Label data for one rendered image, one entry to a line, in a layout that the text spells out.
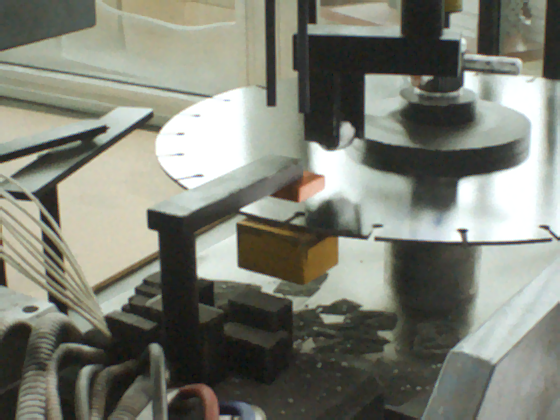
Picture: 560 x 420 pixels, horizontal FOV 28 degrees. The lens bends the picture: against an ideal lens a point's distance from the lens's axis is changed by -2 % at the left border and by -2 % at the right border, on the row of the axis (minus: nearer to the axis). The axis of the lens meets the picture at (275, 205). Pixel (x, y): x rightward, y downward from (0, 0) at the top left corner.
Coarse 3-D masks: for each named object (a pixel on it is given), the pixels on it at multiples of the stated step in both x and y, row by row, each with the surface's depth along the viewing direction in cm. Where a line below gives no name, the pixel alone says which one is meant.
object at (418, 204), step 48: (240, 96) 75; (288, 96) 75; (384, 96) 75; (480, 96) 74; (528, 96) 74; (192, 144) 65; (240, 144) 65; (288, 144) 65; (336, 192) 57; (384, 192) 57; (432, 192) 57; (480, 192) 57; (528, 192) 57; (384, 240) 52; (432, 240) 51; (480, 240) 51; (528, 240) 51
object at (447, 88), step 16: (464, 48) 64; (464, 64) 64; (480, 64) 63; (496, 64) 63; (512, 64) 63; (416, 80) 61; (432, 80) 64; (448, 80) 64; (432, 96) 64; (448, 96) 64
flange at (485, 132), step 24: (408, 96) 65; (384, 120) 65; (408, 120) 65; (432, 120) 64; (456, 120) 64; (480, 120) 65; (504, 120) 65; (528, 120) 66; (360, 144) 64; (384, 144) 62; (408, 144) 62; (432, 144) 61; (456, 144) 61; (480, 144) 61; (504, 144) 62; (528, 144) 64
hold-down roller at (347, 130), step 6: (342, 114) 59; (342, 120) 59; (348, 120) 59; (342, 126) 59; (348, 126) 59; (342, 132) 59; (348, 132) 59; (354, 132) 59; (342, 138) 59; (348, 138) 59; (354, 138) 59; (318, 144) 60; (342, 144) 59; (348, 144) 59; (324, 150) 60; (330, 150) 59; (336, 150) 59
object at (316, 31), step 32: (416, 0) 55; (320, 32) 57; (352, 32) 57; (384, 32) 57; (416, 32) 56; (448, 32) 57; (320, 64) 57; (352, 64) 57; (384, 64) 56; (416, 64) 56; (448, 64) 56; (320, 96) 58; (352, 96) 59; (320, 128) 58
